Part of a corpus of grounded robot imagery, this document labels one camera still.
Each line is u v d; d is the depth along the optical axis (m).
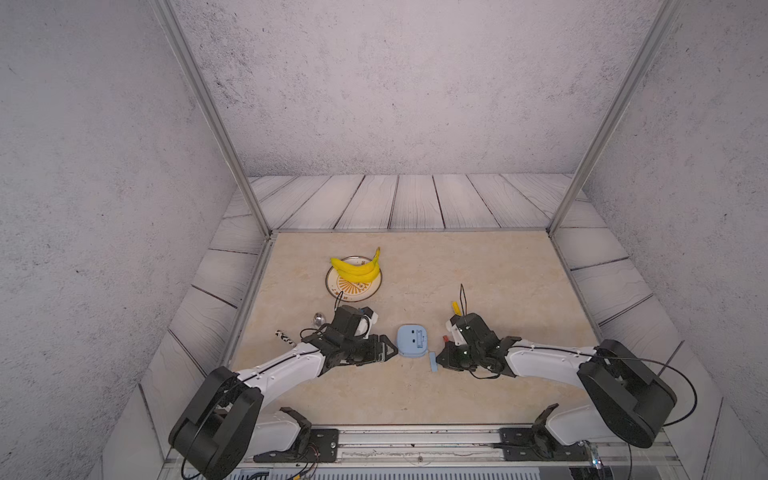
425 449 0.73
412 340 0.87
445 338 0.91
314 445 0.72
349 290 1.02
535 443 0.66
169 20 0.71
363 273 1.03
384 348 0.75
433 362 0.87
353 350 0.72
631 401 0.43
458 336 0.73
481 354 0.69
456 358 0.78
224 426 0.41
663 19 0.71
